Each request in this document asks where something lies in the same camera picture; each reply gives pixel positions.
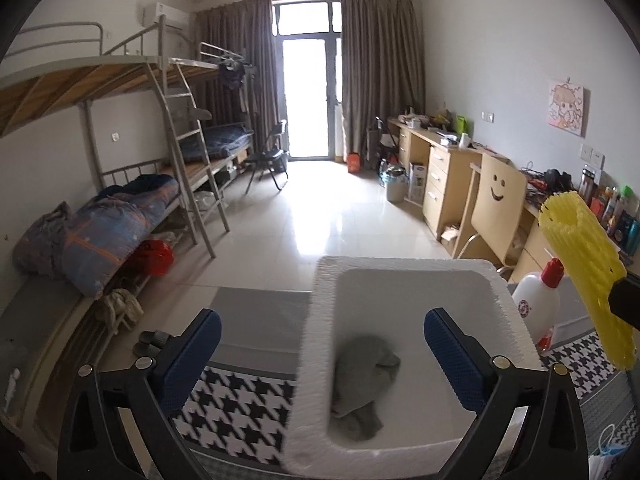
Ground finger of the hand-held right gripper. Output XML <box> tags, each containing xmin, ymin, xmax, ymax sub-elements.
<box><xmin>609</xmin><ymin>275</ymin><xmax>640</xmax><ymax>332</ymax></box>

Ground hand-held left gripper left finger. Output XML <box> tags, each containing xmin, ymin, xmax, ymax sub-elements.
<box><xmin>57</xmin><ymin>308</ymin><xmax>223</xmax><ymax>480</ymax></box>

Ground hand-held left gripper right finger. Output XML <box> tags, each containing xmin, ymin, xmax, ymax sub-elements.
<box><xmin>424</xmin><ymin>307</ymin><xmax>591</xmax><ymax>480</ymax></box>

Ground yellow foam net sleeve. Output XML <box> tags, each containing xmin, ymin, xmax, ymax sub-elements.
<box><xmin>538</xmin><ymin>191</ymin><xmax>635</xmax><ymax>372</ymax></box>

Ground white foam box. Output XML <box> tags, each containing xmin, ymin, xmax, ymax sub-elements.
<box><xmin>284</xmin><ymin>256</ymin><xmax>542</xmax><ymax>476</ymax></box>

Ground houndstooth tablecloth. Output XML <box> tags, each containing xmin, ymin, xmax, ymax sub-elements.
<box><xmin>170</xmin><ymin>285</ymin><xmax>640</xmax><ymax>480</ymax></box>

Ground beige crumpled cloth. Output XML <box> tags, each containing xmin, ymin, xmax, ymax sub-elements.
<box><xmin>96</xmin><ymin>287</ymin><xmax>145</xmax><ymax>336</ymax></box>

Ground white pump bottle red cap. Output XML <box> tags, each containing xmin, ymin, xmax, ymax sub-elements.
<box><xmin>511</xmin><ymin>257</ymin><xmax>565</xmax><ymax>352</ymax></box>

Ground cluster of toiletry bottles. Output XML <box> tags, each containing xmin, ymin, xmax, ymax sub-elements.
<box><xmin>580</xmin><ymin>167</ymin><xmax>640</xmax><ymax>255</ymax></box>

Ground grey cloth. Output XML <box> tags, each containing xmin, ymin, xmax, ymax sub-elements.
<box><xmin>331</xmin><ymin>335</ymin><xmax>402</xmax><ymax>442</ymax></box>

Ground red plastic bag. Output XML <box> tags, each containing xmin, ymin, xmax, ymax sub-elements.
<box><xmin>131</xmin><ymin>239</ymin><xmax>175</xmax><ymax>277</ymax></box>

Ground black headphones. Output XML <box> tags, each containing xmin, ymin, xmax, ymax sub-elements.
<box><xmin>542</xmin><ymin>168</ymin><xmax>574</xmax><ymax>191</ymax></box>

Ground blue patterned quilt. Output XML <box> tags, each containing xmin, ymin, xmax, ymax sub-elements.
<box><xmin>12</xmin><ymin>174</ymin><xmax>181</xmax><ymax>298</ymax></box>

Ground wooden chair smiley face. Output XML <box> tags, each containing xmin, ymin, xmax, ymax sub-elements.
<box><xmin>452</xmin><ymin>152</ymin><xmax>528</xmax><ymax>281</ymax></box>

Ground white carton box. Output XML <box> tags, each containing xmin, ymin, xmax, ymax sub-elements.
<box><xmin>407</xmin><ymin>161</ymin><xmax>431</xmax><ymax>206</ymax></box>

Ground metal pot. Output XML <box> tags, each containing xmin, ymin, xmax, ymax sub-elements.
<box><xmin>384</xmin><ymin>165</ymin><xmax>409</xmax><ymax>204</ymax></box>

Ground wooden desk with drawers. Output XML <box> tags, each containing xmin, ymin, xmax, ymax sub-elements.
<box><xmin>387</xmin><ymin>117</ymin><xmax>511</xmax><ymax>242</ymax></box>

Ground black folding chair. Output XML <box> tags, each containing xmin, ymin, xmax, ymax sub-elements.
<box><xmin>244</xmin><ymin>120</ymin><xmax>291</xmax><ymax>195</ymax></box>

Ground blue mattress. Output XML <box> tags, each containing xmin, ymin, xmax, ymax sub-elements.
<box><xmin>179</xmin><ymin>122</ymin><xmax>255</xmax><ymax>162</ymax></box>

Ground metal bed ladder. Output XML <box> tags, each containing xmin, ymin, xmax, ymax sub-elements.
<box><xmin>146</xmin><ymin>60</ymin><xmax>231</xmax><ymax>260</ymax></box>

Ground black folded chair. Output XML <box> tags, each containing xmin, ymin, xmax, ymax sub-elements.
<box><xmin>367</xmin><ymin>116</ymin><xmax>402</xmax><ymax>171</ymax></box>

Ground pile of desk clutter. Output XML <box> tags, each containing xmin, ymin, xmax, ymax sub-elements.
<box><xmin>399</xmin><ymin>107</ymin><xmax>453</xmax><ymax>135</ymax></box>

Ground dark hanging clothes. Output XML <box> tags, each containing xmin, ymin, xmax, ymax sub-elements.
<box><xmin>218</xmin><ymin>57</ymin><xmax>247</xmax><ymax>92</ymax></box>

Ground glass balcony door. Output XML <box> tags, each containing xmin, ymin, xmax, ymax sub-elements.
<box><xmin>271</xmin><ymin>0</ymin><xmax>344</xmax><ymax>162</ymax></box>

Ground brown curtain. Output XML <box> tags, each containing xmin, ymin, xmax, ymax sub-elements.
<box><xmin>341</xmin><ymin>0</ymin><xmax>426</xmax><ymax>163</ymax></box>
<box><xmin>195</xmin><ymin>0</ymin><xmax>281</xmax><ymax>156</ymax></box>

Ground white air conditioner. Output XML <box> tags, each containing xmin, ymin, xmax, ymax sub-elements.
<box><xmin>141</xmin><ymin>2</ymin><xmax>191</xmax><ymax>29</ymax></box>

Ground pink cartoon wall picture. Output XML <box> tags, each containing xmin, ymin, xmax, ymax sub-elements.
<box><xmin>547</xmin><ymin>77</ymin><xmax>586</xmax><ymax>138</ymax></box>

